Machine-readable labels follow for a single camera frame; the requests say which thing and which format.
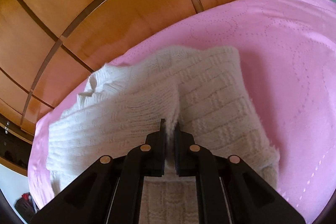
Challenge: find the white knitted sweater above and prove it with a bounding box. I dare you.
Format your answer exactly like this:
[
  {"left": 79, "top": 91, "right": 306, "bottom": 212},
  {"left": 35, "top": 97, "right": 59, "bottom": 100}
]
[{"left": 45, "top": 45, "right": 281, "bottom": 224}]

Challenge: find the dark bag on floor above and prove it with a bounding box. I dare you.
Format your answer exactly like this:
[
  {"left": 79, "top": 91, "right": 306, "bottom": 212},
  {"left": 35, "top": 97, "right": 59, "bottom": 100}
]
[{"left": 14, "top": 193, "right": 39, "bottom": 223}]

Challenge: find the pink bed cover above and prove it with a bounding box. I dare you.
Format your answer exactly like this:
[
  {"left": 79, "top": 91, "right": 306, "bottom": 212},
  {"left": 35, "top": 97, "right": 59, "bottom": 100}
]
[{"left": 28, "top": 0, "right": 335, "bottom": 223}]

